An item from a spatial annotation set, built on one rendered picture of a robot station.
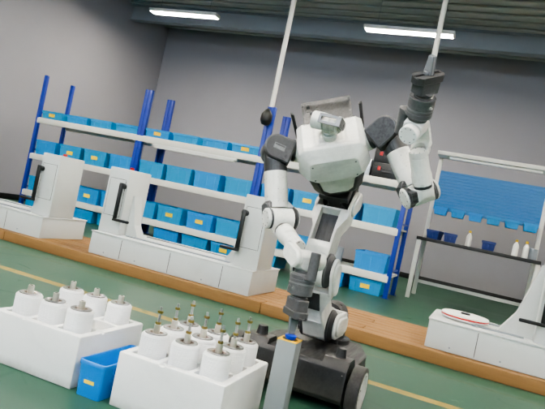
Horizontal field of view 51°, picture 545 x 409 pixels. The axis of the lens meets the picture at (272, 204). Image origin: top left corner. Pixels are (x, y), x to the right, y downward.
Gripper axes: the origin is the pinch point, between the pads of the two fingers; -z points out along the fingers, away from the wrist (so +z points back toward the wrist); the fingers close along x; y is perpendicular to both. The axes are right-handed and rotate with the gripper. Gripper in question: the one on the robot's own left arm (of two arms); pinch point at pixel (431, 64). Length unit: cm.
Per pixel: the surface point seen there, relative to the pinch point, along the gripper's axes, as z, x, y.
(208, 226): 381, -114, 390
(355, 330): 211, -56, 57
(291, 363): 89, 58, -22
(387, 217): 309, -260, 235
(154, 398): 93, 102, -10
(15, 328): 94, 134, 40
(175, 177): 346, -101, 462
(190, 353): 82, 88, -8
